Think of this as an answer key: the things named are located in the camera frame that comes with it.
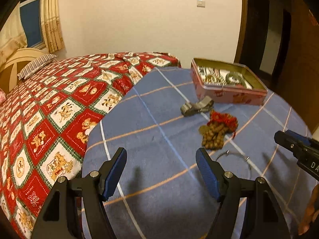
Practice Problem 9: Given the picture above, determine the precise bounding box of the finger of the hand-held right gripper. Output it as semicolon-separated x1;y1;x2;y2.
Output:
274;131;304;158
285;129;313;146

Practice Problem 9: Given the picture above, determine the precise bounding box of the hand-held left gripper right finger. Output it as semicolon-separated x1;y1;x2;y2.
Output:
196;147;291;239

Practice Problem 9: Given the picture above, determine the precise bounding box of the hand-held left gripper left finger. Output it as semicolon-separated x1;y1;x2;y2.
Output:
31;147;127;239

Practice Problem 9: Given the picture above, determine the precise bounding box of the green jade bangle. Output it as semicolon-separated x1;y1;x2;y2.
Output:
225;71;246;86

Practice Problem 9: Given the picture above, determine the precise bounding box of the pink metal tin box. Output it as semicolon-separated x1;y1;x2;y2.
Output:
191;58;268;106

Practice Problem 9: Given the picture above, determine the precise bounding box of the gold bead necklace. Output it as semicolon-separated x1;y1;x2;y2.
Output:
203;66;226;84

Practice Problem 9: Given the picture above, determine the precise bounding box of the person's right hand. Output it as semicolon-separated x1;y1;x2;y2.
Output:
298;188;319;236

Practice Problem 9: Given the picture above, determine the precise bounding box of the thin silver bangle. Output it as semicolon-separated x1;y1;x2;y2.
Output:
216;151;252;178

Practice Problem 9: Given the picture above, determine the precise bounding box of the blue plaid tablecloth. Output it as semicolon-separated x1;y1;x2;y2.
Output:
81;66;313;239

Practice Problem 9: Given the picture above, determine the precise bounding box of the silver metal watch band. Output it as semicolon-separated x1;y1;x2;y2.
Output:
180;97;215;117

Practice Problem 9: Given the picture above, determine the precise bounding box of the brown wooden door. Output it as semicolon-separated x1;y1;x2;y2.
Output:
274;0;319;140

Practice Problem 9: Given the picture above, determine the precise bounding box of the red patterned bedspread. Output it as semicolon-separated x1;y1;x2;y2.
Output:
0;52;182;239

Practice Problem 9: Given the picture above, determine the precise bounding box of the red paper door decoration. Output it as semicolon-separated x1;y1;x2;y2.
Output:
308;9;319;28

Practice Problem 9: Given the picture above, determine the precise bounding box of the striped pillow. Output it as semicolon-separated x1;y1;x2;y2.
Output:
17;54;58;80

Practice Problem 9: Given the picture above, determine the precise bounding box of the cream wooden headboard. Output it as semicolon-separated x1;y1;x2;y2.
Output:
0;48;48;92

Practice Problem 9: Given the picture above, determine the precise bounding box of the narrow beige curtain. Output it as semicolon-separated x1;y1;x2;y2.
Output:
41;0;65;51

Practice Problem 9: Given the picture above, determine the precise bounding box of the window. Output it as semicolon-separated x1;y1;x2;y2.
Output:
19;0;46;49

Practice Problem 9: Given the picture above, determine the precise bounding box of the wooden bead bracelet red tassel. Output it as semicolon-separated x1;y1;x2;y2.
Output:
199;110;239;151

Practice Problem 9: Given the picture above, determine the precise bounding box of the wooden door frame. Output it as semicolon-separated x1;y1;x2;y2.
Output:
234;0;248;64

